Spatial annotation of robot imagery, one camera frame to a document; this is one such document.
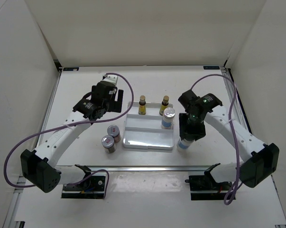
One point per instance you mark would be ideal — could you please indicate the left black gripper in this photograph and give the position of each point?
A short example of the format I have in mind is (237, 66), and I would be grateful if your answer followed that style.
(119, 102)

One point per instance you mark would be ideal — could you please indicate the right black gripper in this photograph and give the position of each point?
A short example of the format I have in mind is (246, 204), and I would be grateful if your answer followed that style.
(184, 129)

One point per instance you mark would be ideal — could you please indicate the blue label jar front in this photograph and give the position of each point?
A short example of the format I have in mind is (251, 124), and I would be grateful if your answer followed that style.
(183, 144)

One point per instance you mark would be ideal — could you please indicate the blue label jar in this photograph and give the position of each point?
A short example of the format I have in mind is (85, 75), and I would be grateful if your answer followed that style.
(183, 144)
(168, 118)

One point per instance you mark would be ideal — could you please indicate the yellow bottle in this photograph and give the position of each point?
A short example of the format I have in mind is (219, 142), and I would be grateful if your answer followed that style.
(164, 104)
(142, 105)

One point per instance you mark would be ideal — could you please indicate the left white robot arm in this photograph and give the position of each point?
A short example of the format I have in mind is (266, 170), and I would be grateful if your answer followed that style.
(40, 165)

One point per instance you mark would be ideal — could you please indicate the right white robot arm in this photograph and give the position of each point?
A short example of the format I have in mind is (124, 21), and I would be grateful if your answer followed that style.
(257, 160)

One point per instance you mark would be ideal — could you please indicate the red lid spice jar rear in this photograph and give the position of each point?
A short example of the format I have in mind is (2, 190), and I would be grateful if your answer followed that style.
(114, 132)

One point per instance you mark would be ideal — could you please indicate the red lid spice jar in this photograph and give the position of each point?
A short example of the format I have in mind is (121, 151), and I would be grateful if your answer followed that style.
(114, 132)
(109, 144)

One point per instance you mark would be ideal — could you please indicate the white divided tray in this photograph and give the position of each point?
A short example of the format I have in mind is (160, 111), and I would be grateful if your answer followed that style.
(145, 132)

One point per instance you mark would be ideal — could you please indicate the red lid spice jar front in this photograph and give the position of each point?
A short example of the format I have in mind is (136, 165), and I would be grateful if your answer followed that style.
(109, 144)

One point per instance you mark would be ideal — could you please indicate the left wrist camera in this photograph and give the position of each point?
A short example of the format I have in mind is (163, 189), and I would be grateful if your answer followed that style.
(110, 79)

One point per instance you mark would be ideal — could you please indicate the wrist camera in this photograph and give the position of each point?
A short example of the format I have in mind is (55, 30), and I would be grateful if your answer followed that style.
(186, 98)
(110, 79)

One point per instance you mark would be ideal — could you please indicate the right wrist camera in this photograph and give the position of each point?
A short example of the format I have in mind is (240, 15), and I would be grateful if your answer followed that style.
(186, 98)

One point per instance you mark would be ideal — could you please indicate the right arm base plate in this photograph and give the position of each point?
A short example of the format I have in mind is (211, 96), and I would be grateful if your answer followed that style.
(202, 189)

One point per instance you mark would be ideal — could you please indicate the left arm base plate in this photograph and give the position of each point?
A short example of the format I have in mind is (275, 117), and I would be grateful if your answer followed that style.
(93, 188)

